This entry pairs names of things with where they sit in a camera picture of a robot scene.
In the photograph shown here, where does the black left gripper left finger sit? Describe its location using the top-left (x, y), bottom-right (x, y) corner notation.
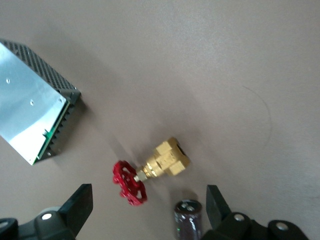
top-left (0, 183), bottom-right (94, 240)

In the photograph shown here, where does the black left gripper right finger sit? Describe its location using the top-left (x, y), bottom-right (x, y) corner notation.
top-left (202, 184), bottom-right (310, 240)

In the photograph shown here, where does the long brown electrolytic capacitor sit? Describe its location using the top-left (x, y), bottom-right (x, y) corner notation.
top-left (173, 198), bottom-right (203, 240)

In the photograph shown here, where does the brass valve red handwheel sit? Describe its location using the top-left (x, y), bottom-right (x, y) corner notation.
top-left (111, 136), bottom-right (191, 206)

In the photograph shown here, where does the silver metal power supply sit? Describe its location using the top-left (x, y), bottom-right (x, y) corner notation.
top-left (0, 38), bottom-right (82, 166)

